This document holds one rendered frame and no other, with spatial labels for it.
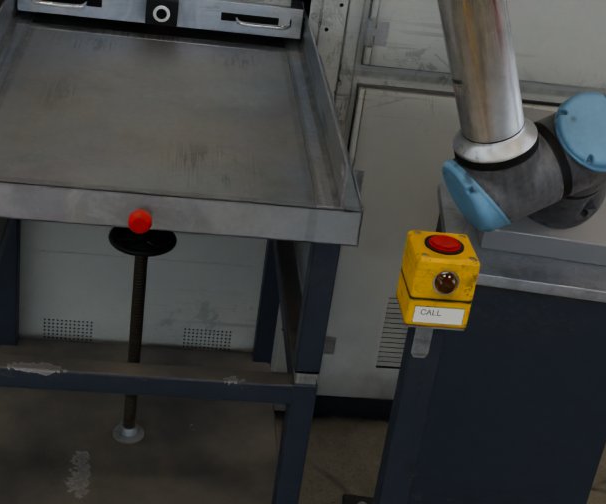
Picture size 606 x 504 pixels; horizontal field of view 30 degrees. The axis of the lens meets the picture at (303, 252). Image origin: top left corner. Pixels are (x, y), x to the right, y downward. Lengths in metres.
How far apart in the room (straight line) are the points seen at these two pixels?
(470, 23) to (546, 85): 0.90
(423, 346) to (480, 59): 0.37
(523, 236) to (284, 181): 0.39
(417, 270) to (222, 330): 1.14
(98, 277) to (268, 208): 0.89
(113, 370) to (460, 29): 0.74
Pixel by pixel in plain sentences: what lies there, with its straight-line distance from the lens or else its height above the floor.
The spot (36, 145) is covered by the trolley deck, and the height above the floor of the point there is 0.85.
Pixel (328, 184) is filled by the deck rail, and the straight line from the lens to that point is 1.65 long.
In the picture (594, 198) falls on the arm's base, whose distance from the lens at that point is 1.75.
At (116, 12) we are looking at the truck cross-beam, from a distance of 2.23.
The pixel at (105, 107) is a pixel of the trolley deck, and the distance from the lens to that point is 1.85.
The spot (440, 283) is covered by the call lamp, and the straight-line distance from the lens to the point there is 1.39.
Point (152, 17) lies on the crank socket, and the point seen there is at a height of 0.89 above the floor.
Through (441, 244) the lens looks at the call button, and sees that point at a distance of 1.41.
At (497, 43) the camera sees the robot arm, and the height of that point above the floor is 1.13.
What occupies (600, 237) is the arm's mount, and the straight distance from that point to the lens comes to 1.81.
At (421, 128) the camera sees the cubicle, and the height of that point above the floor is 0.73.
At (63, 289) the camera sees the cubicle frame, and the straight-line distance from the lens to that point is 2.44.
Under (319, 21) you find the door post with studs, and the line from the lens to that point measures 2.21.
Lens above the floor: 1.52
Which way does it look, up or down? 28 degrees down
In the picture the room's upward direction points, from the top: 8 degrees clockwise
